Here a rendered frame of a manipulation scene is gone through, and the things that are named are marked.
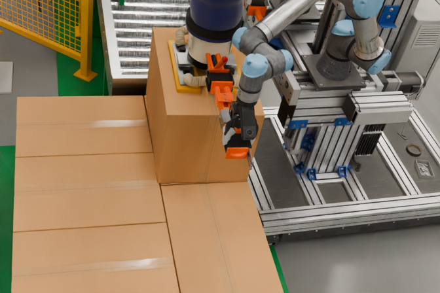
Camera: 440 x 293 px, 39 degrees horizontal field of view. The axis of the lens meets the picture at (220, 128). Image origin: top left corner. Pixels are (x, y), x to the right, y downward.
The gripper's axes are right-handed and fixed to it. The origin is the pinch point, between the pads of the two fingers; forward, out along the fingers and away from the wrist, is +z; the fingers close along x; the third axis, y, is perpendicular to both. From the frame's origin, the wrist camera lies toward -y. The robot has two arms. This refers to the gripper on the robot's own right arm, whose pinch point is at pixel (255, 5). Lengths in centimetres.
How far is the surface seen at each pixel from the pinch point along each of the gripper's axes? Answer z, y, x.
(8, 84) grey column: 107, -71, -118
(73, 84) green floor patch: 108, -74, -80
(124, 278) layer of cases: 56, 106, -62
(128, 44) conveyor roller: 55, -44, -51
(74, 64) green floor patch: 108, -94, -79
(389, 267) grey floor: 108, 71, 81
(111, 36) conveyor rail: 49, -42, -61
